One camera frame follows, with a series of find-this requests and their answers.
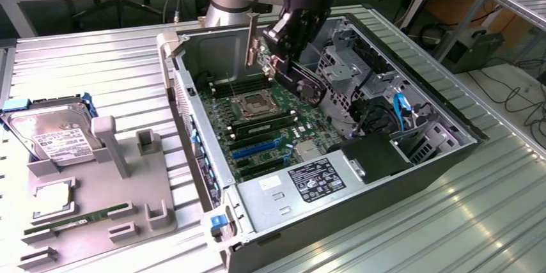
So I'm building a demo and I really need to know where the green motherboard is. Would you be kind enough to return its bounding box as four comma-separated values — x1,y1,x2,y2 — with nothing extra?
200,73,346,183

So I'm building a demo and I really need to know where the blue expansion slot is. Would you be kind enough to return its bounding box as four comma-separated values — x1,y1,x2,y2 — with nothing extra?
230,140,278,160

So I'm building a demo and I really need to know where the CPU socket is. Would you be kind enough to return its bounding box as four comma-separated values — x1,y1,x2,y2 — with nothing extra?
232,92,278,120

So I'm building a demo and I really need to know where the blue disk wire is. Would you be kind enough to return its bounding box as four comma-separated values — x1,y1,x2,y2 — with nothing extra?
394,92,412,133

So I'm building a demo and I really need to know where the silver chipset heatsink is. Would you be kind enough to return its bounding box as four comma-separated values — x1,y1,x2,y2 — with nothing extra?
294,141,327,162

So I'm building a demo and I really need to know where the grey power supply unit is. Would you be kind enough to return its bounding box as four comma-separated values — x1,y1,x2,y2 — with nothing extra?
235,150,367,234

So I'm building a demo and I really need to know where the black plastic shroud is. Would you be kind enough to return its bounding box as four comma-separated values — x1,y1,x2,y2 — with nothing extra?
339,137,415,186

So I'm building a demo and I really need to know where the blue case latch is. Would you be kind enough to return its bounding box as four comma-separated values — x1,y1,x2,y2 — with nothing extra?
208,215,227,231

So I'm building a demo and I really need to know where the metal disk bay cage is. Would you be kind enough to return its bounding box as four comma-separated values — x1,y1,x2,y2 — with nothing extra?
315,44,384,120

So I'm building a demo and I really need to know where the hard disk with blue caddy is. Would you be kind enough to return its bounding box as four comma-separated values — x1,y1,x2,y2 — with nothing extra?
0,92,101,168

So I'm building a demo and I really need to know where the graphics card with metal bracket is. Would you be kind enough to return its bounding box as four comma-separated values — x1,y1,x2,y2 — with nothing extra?
244,12,330,109

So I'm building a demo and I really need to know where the green RAM stick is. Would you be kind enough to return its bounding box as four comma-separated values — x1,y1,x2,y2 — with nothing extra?
23,202,128,234

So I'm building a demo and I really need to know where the silver CPU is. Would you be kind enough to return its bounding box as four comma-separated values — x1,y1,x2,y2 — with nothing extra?
33,185,72,215

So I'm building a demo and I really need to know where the open black PC case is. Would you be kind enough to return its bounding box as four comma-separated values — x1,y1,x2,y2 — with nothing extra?
155,12,490,273

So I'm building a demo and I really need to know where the black power wire bundle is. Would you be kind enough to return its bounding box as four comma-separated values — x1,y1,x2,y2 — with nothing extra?
347,95,400,138

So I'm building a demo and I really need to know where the black equipment box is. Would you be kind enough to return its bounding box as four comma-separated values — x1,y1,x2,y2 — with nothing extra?
443,28,507,74

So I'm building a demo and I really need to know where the grey parts rack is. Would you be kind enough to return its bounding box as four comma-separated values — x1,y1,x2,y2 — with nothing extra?
15,116,180,270

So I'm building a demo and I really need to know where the installed RAM stick with label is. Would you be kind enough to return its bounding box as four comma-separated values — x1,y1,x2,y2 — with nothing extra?
234,116,295,136

